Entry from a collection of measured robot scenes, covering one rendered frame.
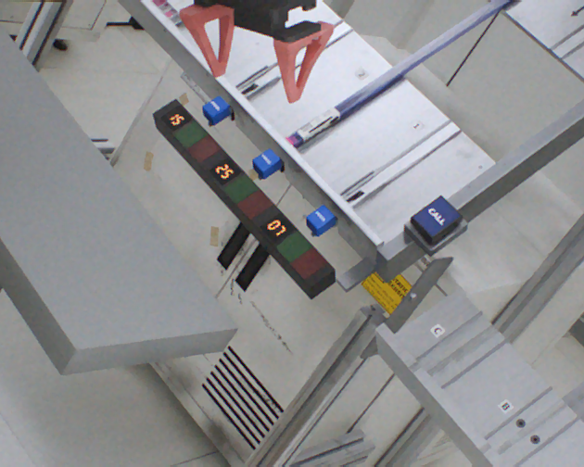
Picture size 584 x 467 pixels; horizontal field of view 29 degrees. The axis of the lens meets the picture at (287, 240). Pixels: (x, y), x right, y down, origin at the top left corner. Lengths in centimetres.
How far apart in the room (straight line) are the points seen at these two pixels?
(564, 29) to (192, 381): 90
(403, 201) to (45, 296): 48
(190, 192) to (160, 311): 75
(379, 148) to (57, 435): 81
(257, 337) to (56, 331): 79
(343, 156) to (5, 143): 42
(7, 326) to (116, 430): 28
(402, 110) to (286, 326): 52
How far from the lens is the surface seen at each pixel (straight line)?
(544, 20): 162
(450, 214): 137
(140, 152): 208
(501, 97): 350
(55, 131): 148
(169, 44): 162
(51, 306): 119
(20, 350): 209
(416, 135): 148
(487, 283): 175
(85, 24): 305
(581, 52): 159
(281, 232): 142
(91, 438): 200
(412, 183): 144
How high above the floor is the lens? 130
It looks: 27 degrees down
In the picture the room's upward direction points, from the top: 34 degrees clockwise
